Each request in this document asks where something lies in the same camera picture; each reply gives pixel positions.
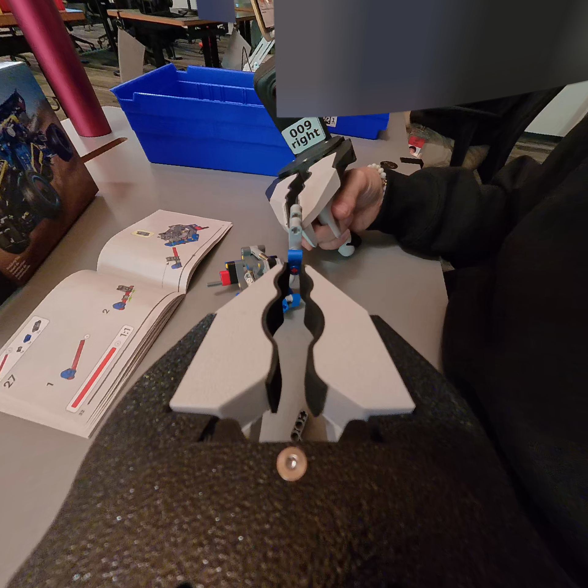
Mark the lego vehicle assembly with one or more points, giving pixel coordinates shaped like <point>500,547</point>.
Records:
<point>248,271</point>

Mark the magenta metal tumbler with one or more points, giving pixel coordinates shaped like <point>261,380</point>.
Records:
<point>59,69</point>

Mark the open lego instruction booklet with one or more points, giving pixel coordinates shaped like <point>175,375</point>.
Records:
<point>115,321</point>

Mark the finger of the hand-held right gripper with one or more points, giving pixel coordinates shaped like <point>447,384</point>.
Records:
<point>319,188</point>
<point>278,197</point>

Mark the red axle lego subassembly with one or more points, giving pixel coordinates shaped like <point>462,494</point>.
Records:
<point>295,257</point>

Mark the blue plastic bin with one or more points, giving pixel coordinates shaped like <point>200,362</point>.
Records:
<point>206,128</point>

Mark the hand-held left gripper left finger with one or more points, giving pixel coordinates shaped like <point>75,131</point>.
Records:
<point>220,363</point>

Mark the lego set box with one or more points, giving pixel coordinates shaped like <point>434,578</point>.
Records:
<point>36,183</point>

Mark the wooden display board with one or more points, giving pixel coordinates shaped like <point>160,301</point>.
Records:
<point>262,18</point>

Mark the wooden desk black legs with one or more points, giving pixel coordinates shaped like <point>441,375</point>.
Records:
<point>174,20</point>

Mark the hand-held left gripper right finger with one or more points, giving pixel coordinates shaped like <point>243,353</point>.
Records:
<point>363,363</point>

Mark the white cardboard sheet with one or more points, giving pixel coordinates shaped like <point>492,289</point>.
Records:
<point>131,50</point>

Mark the brown wooden stick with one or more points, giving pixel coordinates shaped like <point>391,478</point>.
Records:
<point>103,149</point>

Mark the black lego beam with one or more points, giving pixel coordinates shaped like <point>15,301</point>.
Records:
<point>298,425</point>

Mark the person's right hand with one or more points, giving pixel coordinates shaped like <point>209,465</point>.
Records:
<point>360,197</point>

